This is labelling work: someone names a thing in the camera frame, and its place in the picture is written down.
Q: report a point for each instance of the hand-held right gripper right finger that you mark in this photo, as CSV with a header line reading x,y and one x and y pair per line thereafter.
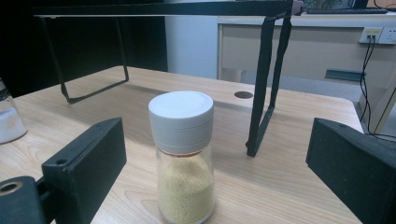
x,y
355,168

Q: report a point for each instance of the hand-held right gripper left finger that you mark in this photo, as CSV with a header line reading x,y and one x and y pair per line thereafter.
x,y
84,168

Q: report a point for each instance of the glass jar of yellow seasoning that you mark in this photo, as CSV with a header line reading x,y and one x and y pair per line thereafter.
x,y
183,155

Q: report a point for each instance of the glass jar of white seasoning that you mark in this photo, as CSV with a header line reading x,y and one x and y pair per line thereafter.
x,y
9,124

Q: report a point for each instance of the black metal desk shelf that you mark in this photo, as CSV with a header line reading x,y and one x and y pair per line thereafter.
x,y
264,81

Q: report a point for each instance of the beige office desk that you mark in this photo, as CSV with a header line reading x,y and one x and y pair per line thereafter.
x,y
311,49

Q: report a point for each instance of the black keyboard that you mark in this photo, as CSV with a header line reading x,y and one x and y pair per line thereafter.
x,y
345,11

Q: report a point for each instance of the white wall socket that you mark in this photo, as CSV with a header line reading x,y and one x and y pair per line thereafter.
x,y
378,34

